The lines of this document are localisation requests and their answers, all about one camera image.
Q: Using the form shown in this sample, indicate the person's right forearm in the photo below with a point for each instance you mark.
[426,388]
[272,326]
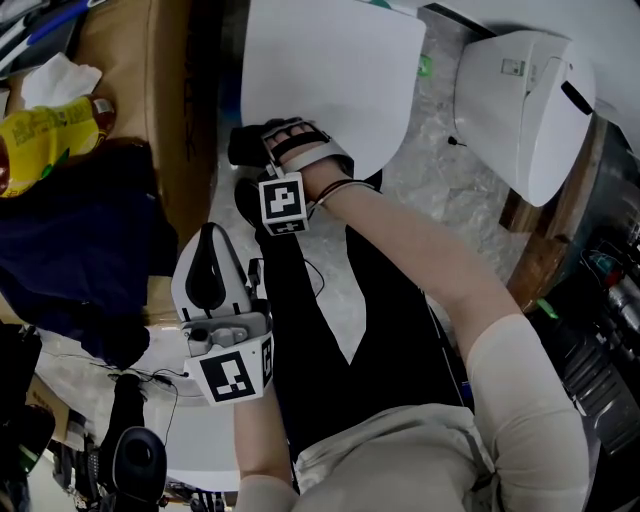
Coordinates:
[415,260]

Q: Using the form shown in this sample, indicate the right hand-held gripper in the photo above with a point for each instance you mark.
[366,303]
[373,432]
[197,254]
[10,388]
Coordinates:
[282,202]

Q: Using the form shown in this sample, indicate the person's right hand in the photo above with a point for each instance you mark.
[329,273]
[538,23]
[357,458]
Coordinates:
[325,175]

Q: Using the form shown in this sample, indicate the navy blue fabric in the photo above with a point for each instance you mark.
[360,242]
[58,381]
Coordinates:
[75,240]

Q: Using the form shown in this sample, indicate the white toilet body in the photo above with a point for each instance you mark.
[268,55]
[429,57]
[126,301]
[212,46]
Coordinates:
[505,120]

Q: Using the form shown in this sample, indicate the black ribbed case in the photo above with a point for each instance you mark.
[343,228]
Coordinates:
[597,390]

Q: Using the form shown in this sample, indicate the white toilet lid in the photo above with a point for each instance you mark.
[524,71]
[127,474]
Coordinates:
[330,75]

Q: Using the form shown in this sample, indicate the yellow label drink bottle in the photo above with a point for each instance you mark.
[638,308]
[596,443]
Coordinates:
[45,135]

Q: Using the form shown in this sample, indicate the brown cardboard box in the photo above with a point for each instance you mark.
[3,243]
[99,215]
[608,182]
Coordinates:
[145,100]

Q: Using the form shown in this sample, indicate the white crumpled tissue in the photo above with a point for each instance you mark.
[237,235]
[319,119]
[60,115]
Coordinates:
[55,80]

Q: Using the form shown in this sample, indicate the black wrist band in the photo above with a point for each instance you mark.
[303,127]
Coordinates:
[331,191]

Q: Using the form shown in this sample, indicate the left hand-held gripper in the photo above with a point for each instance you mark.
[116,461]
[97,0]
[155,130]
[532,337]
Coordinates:
[227,372]

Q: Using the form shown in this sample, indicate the person's black trousers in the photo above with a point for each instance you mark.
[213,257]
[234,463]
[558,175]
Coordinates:
[320,340]

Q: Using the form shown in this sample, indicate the brown wooden board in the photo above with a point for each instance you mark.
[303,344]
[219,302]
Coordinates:
[545,250]

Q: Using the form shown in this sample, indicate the person's left forearm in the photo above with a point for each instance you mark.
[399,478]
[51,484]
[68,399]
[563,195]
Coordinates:
[260,440]

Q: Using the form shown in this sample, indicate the blue pen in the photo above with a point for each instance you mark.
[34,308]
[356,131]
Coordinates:
[50,22]

